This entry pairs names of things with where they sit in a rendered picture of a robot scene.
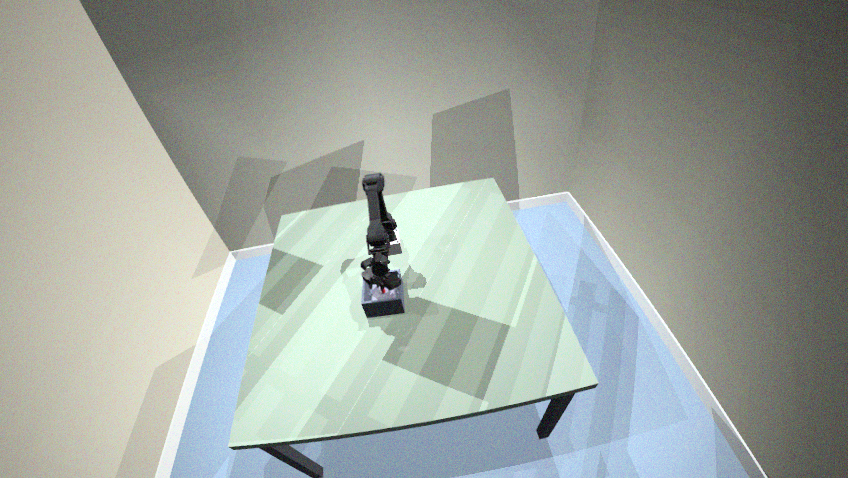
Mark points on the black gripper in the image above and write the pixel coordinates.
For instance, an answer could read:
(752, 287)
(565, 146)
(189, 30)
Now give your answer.
(387, 281)

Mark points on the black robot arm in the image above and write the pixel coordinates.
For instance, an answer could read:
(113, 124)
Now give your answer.
(380, 231)

